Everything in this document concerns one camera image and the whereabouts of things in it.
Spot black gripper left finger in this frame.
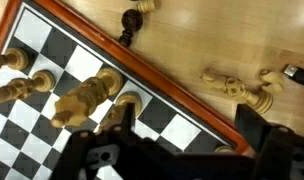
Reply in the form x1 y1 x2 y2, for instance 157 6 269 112
49 101 180 180

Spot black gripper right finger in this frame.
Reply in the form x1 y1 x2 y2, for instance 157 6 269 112
234 104 304 180

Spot light wooden piece lying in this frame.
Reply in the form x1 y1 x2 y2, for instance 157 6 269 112
200 70 273 114

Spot large light wooden chess piece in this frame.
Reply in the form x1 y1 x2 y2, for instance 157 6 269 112
51 68 123 128

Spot wooden framed chess board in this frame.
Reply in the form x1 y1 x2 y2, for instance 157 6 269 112
0 0 250 180

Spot black chess pawn lying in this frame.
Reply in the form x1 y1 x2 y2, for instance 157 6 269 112
119 9 143 47

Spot light wooden pawn off board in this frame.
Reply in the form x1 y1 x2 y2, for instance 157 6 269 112
136 0 156 13

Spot light wooden pawn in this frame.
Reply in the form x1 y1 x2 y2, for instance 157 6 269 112
95 92 143 135

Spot light wooden knight lying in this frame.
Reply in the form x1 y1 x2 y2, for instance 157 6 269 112
259 69 284 94

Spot black usb cable plug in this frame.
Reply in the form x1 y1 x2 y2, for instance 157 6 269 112
283 64 304 86

